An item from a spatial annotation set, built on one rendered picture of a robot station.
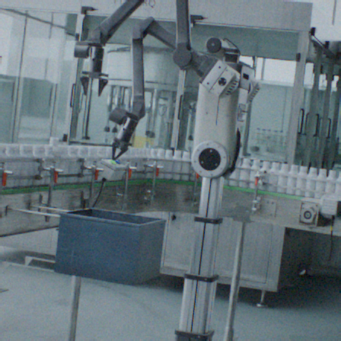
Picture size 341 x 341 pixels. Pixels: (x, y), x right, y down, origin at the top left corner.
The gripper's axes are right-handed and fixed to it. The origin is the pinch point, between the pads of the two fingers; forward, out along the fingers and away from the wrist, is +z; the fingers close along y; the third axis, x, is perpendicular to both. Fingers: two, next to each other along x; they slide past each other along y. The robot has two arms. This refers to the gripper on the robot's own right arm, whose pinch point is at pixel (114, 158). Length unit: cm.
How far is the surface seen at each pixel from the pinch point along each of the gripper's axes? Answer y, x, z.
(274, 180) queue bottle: -131, 49, -12
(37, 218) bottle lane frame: 48, -3, 29
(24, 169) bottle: 59, -12, 11
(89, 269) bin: 81, 36, 26
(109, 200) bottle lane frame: -34.7, -4.0, 24.8
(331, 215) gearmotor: -101, 89, -12
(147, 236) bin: 71, 47, 8
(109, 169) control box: 3.6, 1.2, 4.7
